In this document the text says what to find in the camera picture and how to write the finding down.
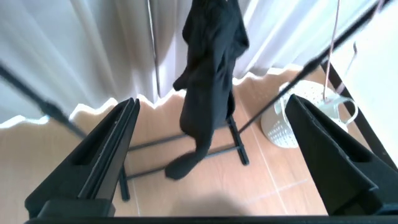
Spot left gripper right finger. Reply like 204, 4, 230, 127
285, 94, 398, 215

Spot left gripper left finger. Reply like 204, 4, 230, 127
24, 98, 141, 218

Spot black trousers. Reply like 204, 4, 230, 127
164, 0, 250, 180

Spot white laundry basket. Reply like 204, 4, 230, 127
260, 80, 359, 149

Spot black clothes rack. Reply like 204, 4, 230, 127
0, 0, 391, 202

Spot beige curtain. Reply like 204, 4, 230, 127
0, 0, 374, 125

